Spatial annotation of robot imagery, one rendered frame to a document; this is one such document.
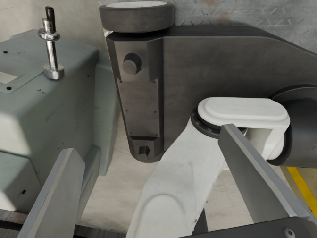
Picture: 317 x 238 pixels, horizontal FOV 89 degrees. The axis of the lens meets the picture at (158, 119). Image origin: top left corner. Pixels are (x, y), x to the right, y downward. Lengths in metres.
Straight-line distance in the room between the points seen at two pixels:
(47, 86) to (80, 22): 0.60
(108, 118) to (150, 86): 0.72
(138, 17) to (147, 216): 0.39
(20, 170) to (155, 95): 0.47
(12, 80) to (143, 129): 0.44
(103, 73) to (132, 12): 0.60
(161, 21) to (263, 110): 0.32
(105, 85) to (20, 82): 0.46
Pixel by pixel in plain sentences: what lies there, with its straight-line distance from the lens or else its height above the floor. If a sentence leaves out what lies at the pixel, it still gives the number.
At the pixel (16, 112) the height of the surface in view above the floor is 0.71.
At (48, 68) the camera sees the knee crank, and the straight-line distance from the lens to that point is 0.67.
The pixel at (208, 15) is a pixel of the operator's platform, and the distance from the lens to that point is 0.63.
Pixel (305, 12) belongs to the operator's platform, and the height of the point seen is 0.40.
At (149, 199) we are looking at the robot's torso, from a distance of 0.26.
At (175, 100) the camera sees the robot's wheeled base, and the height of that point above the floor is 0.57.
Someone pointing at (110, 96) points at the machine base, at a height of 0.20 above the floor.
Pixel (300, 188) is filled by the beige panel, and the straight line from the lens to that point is 1.63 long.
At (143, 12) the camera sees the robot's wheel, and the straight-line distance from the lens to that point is 0.44.
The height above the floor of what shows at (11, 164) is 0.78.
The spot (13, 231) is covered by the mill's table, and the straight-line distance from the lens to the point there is 0.74.
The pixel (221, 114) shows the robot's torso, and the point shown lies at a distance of 0.40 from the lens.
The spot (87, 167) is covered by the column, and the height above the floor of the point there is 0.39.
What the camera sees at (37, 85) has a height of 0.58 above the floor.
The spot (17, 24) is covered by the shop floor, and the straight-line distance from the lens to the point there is 1.41.
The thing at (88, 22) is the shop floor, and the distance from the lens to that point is 1.15.
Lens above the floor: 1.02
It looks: 50 degrees down
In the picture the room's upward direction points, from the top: 171 degrees counter-clockwise
